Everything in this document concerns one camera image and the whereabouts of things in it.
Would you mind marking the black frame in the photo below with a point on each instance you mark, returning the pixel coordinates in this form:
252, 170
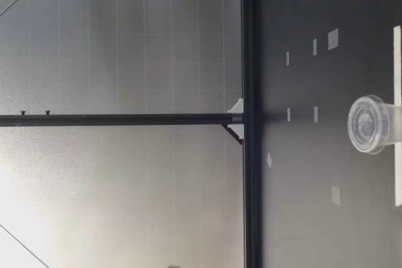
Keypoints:
251, 186

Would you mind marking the clear plastic cup with lid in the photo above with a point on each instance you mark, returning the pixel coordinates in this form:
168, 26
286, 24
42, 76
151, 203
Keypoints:
366, 125

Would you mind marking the white corner bracket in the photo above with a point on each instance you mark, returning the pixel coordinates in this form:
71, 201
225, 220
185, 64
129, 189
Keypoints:
236, 107
235, 129

